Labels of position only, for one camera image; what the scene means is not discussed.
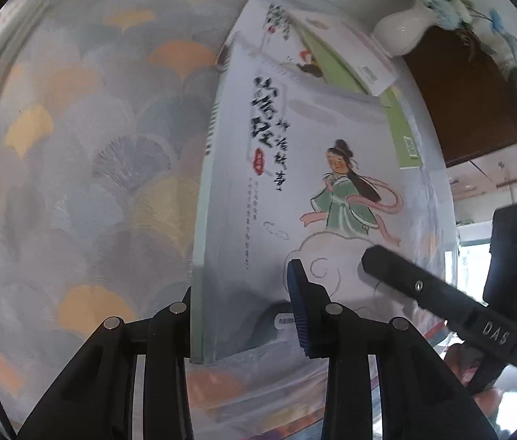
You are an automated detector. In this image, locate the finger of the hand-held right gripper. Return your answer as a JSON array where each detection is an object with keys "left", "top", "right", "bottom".
[{"left": 362, "top": 245, "right": 476, "bottom": 331}]

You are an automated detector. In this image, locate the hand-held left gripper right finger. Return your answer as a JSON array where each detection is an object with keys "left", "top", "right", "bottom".
[{"left": 285, "top": 258, "right": 491, "bottom": 440}]

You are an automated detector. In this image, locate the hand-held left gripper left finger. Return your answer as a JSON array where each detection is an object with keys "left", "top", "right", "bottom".
[{"left": 17, "top": 285, "right": 194, "bottom": 440}]

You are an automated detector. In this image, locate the green book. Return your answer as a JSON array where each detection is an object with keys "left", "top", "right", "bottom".
[{"left": 302, "top": 23, "right": 425, "bottom": 171}]

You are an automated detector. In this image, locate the white book with black calligraphy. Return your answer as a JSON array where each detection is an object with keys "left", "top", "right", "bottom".
[{"left": 191, "top": 0, "right": 460, "bottom": 364}]

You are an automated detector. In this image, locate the person's right hand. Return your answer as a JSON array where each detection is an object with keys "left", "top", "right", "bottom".
[{"left": 443, "top": 343, "right": 506, "bottom": 417}]

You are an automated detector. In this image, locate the brown wooden cabinet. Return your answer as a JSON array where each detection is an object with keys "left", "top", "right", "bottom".
[{"left": 400, "top": 25, "right": 517, "bottom": 169}]

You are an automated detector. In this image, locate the fan-patterned tablecloth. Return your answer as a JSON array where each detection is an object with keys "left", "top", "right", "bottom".
[{"left": 0, "top": 0, "right": 470, "bottom": 440}]

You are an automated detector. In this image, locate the white book with barcode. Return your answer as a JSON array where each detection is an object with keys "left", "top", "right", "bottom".
[{"left": 286, "top": 9, "right": 401, "bottom": 98}]

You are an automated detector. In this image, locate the white vase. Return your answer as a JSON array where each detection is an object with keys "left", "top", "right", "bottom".
[{"left": 372, "top": 0, "right": 438, "bottom": 58}]

